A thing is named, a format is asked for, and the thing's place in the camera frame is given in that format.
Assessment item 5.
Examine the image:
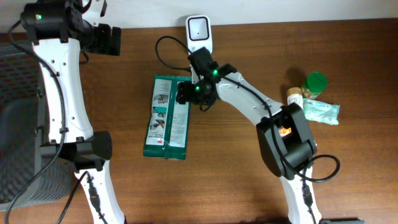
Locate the grey plastic mesh basket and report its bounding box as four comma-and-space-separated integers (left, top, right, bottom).
1, 43, 73, 212

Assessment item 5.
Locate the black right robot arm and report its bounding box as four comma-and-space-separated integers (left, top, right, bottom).
177, 47, 323, 223

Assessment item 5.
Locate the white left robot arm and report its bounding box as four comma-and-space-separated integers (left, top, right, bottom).
20, 0, 127, 223

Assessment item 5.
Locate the white barcode scanner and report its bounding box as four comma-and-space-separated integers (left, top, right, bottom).
185, 15, 213, 54

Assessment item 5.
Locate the teal snack packet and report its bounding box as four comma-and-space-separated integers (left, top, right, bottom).
303, 98, 340, 125

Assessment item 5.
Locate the small orange carton box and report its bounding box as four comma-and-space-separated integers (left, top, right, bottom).
279, 126, 292, 138

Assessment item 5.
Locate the green lidded jar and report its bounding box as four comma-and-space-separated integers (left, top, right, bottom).
302, 72, 328, 99

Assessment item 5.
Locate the white cream tube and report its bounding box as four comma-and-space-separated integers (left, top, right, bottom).
287, 87, 303, 108

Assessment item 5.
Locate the green wipes packet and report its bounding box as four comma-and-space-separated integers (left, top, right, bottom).
143, 75, 191, 160

